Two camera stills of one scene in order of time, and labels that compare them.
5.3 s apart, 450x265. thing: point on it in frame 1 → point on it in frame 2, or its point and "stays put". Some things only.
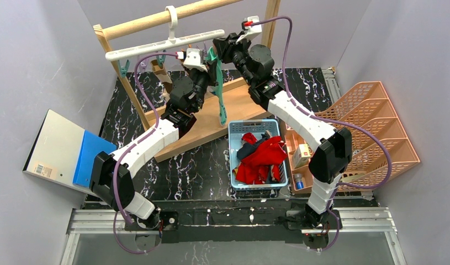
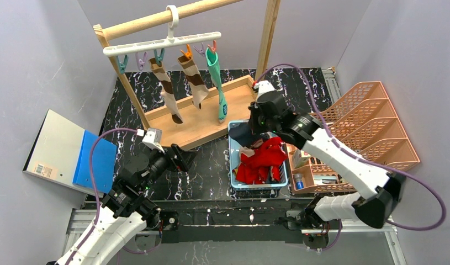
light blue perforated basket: (255, 127) stays put
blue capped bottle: (299, 183) stays put
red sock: (269, 152) stays put
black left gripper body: (208, 73) → (175, 156)
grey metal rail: (332, 83) stays put
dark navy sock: (245, 149) → (242, 133)
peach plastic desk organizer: (380, 141) stays put
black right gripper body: (224, 47) → (257, 122)
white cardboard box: (301, 155) stays put
